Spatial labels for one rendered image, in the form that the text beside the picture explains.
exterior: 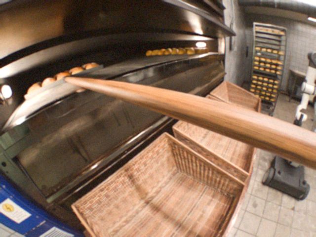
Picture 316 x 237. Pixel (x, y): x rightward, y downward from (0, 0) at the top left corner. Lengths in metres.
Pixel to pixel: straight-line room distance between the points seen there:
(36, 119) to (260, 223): 1.64
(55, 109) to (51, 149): 0.13
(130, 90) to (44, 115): 0.27
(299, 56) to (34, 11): 5.43
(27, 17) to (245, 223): 1.65
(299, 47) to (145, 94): 5.29
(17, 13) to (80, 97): 0.27
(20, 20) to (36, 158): 0.36
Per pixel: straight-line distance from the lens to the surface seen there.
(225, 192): 0.76
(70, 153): 0.45
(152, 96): 0.15
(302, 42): 5.40
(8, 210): 0.55
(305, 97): 1.41
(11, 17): 0.30
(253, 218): 1.47
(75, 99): 0.39
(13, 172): 0.48
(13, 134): 0.42
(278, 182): 1.61
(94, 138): 0.46
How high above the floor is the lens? 1.26
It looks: 31 degrees down
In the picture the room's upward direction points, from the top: 7 degrees counter-clockwise
